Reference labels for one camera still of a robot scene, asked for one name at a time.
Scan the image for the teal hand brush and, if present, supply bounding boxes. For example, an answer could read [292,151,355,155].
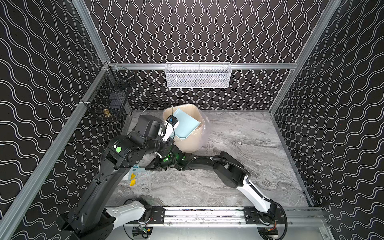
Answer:
[123,166,146,182]

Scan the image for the teal dustpan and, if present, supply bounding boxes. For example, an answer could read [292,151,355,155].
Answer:
[173,109,201,140]

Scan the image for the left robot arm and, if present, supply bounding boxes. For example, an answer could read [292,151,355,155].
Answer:
[57,115,177,240]

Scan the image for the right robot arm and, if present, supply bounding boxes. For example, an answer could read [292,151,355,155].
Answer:
[145,150,278,217]

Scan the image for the cream plastic waste bin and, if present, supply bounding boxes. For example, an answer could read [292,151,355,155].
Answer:
[163,104,211,153]

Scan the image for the yellow paper scrap left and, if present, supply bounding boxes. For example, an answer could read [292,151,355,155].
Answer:
[130,173,136,187]

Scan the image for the clear plastic bin liner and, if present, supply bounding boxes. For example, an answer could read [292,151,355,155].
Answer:
[199,111,211,148]

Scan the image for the brass object in basket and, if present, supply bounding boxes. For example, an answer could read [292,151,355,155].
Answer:
[103,109,112,118]

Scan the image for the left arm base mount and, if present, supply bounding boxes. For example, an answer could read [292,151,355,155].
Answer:
[127,207,166,225]

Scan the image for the aluminium front rail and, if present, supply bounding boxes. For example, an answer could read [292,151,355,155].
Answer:
[107,204,324,228]

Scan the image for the black wire basket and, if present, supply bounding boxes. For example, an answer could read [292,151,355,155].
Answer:
[84,65,137,123]

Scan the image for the white wire basket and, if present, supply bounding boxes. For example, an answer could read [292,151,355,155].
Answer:
[165,62,232,89]

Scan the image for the black corrugated cable conduit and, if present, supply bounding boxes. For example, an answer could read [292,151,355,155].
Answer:
[209,155,288,240]

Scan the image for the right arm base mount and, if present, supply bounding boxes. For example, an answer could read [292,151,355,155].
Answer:
[244,205,287,227]

